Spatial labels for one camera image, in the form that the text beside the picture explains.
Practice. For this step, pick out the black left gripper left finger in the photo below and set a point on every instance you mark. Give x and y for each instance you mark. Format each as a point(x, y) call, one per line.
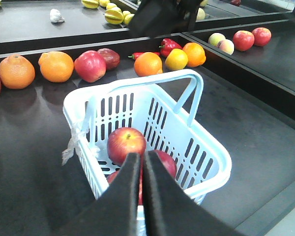
point(115, 211)

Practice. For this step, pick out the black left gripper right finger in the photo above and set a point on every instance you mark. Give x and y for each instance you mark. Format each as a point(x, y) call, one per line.
point(169, 211)

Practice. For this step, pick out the light blue plastic basket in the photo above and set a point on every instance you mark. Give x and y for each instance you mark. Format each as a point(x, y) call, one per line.
point(163, 108)

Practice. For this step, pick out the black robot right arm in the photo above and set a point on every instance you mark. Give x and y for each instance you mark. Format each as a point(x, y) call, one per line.
point(158, 17)

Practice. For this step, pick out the black wooden display stand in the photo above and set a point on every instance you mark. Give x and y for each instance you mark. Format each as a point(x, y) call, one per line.
point(248, 105)

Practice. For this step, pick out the orange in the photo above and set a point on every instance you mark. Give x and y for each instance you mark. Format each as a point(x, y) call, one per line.
point(56, 66)
point(16, 72)
point(148, 64)
point(195, 53)

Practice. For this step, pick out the large red apple row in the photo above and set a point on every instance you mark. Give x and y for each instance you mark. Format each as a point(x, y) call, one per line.
point(90, 66)

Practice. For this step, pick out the yellow apple right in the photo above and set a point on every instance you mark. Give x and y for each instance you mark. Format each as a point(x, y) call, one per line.
point(176, 60)

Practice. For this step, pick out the dark red apple row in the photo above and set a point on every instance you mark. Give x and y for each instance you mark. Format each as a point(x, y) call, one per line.
point(112, 58)

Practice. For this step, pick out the orange far right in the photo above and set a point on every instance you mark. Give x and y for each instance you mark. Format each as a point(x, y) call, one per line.
point(195, 53)

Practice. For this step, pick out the red chili pepper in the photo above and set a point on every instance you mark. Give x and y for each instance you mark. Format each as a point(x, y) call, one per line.
point(135, 55)

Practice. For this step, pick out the red bell pepper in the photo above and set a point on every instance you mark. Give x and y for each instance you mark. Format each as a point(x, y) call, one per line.
point(167, 45)

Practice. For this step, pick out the pale peach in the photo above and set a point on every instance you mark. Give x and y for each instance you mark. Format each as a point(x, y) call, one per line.
point(226, 46)
point(215, 38)

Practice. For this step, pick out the orange left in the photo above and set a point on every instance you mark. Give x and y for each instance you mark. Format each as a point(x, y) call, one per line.
point(16, 72)

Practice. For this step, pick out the red apple beside peaches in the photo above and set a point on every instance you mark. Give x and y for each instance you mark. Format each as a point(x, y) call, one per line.
point(243, 40)

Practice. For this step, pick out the starfruit lower right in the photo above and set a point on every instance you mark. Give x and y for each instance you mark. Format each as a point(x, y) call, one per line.
point(113, 17)

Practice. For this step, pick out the starfruit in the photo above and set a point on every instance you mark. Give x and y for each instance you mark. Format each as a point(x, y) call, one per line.
point(90, 4)
point(113, 17)

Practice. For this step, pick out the white garlic bulb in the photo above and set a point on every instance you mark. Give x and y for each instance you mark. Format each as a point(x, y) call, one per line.
point(56, 16)

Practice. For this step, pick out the starfruit upper right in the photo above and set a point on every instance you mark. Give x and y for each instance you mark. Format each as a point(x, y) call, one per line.
point(90, 4)

